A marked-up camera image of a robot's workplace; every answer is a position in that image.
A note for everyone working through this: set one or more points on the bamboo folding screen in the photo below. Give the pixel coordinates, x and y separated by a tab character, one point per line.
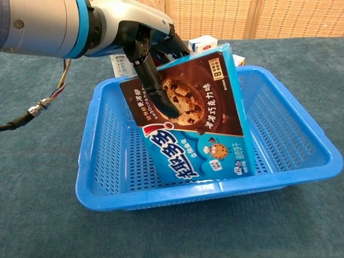
215	18

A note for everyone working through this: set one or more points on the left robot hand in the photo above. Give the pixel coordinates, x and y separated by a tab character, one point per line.
145	75

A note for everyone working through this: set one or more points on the teal table cloth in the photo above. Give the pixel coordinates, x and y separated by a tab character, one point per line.
40	215

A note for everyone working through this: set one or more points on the small purple drink carton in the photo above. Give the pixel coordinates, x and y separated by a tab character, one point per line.
239	61

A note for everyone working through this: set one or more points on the blue plastic basket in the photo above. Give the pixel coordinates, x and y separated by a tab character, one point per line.
282	172

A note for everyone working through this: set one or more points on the blue snack box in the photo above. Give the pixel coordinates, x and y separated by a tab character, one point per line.
188	150

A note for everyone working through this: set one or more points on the white milk carton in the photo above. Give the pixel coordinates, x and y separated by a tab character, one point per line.
204	44

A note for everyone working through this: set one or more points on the blue-capped white bottle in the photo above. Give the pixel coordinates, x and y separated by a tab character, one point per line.
119	67

